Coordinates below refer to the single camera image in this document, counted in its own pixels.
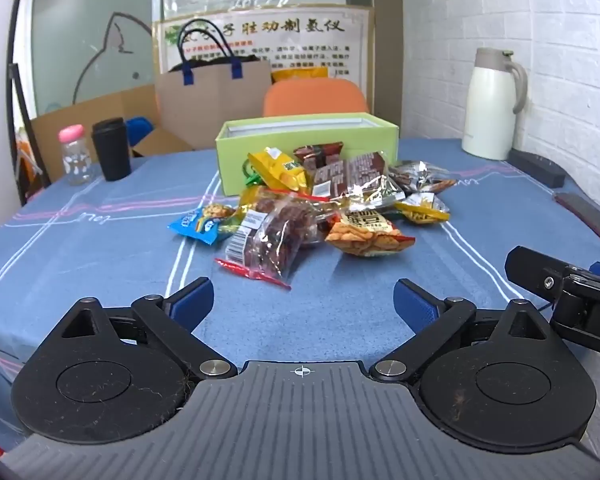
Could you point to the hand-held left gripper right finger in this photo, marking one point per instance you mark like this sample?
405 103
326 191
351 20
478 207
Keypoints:
415 305

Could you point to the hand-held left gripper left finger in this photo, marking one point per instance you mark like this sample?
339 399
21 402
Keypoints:
195 302

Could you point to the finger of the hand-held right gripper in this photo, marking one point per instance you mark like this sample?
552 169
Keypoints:
530 267

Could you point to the orange bean snack packet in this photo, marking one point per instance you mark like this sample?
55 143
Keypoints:
370 240

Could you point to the blue snack packet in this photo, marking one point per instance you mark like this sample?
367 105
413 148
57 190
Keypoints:
197 222

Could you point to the yellow black snack packet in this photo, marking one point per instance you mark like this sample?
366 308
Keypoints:
422 210

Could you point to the clear packet of red dates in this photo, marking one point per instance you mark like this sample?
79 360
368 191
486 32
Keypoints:
275 230

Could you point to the green snack packet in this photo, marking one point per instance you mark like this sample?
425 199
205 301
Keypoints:
250 172

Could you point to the green cardboard box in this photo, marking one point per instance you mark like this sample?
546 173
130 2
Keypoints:
260 160

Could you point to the dark brown snack packet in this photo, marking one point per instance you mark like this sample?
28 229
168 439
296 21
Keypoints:
320 152

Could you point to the phone with red case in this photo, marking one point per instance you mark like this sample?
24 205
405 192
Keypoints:
587 217

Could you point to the blue striped tablecloth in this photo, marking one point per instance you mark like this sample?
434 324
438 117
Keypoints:
105 260

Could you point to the black rectangular box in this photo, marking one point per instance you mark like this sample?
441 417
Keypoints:
537 167

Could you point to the white thermos jug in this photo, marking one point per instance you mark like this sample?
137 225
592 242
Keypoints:
487 110

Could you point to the black tumbler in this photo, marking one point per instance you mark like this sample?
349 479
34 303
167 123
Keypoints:
111 152

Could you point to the blue plastic object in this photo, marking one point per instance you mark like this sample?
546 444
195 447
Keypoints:
137 130

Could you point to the clear bottle with pink lid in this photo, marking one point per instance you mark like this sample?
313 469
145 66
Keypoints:
76 160

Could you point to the brown cardboard box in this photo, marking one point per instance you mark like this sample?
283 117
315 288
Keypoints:
100 105

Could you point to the orange chair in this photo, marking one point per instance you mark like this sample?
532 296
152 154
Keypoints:
315 100

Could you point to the black metal stand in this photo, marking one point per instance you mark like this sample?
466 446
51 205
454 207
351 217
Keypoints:
32 130

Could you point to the yellow bag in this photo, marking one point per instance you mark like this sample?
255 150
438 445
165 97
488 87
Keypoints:
300 74

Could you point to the framed wall poster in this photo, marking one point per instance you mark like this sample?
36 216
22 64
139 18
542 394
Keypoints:
305 35

